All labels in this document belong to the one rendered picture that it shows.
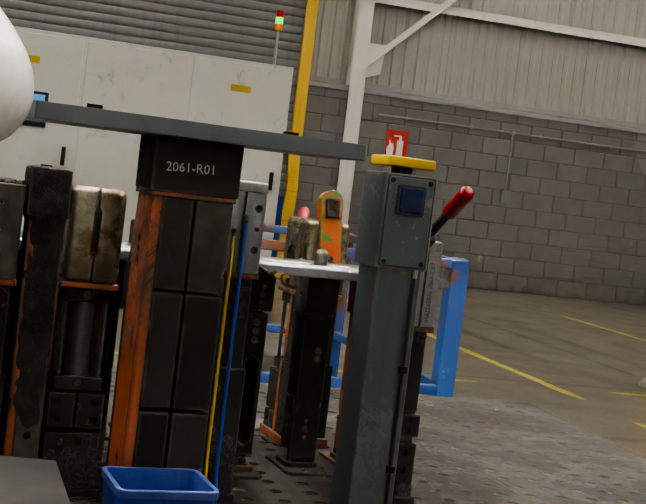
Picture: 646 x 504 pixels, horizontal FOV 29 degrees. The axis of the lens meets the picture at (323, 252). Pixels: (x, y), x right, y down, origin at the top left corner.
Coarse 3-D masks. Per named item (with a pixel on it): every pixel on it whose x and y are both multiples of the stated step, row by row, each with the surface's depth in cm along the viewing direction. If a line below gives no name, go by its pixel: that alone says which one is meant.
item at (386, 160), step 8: (376, 160) 150; (384, 160) 147; (392, 160) 146; (400, 160) 146; (408, 160) 147; (416, 160) 147; (424, 160) 147; (392, 168) 149; (400, 168) 148; (408, 168) 149; (416, 168) 147; (424, 168) 148; (432, 168) 148
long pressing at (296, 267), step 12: (264, 264) 170; (276, 264) 171; (288, 264) 172; (300, 264) 173; (312, 264) 182; (336, 264) 189; (348, 264) 192; (312, 276) 173; (324, 276) 173; (336, 276) 174; (348, 276) 175; (444, 288) 181
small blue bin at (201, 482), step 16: (112, 480) 129; (128, 480) 135; (144, 480) 136; (160, 480) 136; (176, 480) 137; (192, 480) 137; (208, 480) 134; (112, 496) 129; (128, 496) 126; (144, 496) 126; (160, 496) 127; (176, 496) 127; (192, 496) 128; (208, 496) 129
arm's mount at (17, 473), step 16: (0, 464) 126; (16, 464) 127; (32, 464) 128; (48, 464) 129; (0, 480) 118; (16, 480) 119; (32, 480) 120; (48, 480) 121; (0, 496) 111; (16, 496) 112; (32, 496) 113; (48, 496) 114; (64, 496) 115
